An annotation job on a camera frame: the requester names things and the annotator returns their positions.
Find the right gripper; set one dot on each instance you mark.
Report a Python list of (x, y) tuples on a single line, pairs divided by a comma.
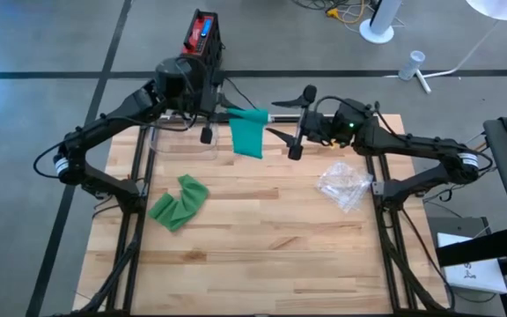
[(297, 149)]

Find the clear plastic container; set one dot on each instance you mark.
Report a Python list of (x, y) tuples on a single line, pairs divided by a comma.
[(178, 147)]

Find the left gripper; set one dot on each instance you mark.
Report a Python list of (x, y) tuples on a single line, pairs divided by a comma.
[(207, 134)]

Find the grey flat box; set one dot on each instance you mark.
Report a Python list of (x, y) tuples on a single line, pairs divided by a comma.
[(456, 225)]

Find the white perforated cylinder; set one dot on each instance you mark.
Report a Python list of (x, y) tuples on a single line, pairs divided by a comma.
[(412, 64)]

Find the white fan base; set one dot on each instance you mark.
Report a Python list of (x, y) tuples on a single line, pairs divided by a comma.
[(381, 22)]

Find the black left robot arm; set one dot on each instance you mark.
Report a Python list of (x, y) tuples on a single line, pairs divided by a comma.
[(117, 116)]

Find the black metal rig frame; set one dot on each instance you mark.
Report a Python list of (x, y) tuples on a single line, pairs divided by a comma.
[(387, 251)]

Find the white lamp stand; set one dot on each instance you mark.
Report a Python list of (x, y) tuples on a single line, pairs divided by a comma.
[(423, 83)]

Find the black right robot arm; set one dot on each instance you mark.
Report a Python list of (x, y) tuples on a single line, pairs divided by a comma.
[(412, 145)]

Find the white printed box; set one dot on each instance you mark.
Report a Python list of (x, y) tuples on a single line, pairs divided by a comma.
[(473, 277)]

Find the clear crumpled plastic bag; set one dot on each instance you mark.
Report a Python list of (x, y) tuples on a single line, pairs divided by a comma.
[(343, 185)]

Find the teal elastic bandage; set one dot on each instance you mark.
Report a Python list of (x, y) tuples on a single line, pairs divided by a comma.
[(248, 138)]

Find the red black battery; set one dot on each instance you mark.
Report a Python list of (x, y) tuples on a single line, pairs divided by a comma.
[(200, 31)]

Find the green crumpled bandage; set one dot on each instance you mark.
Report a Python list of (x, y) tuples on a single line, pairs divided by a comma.
[(178, 207)]

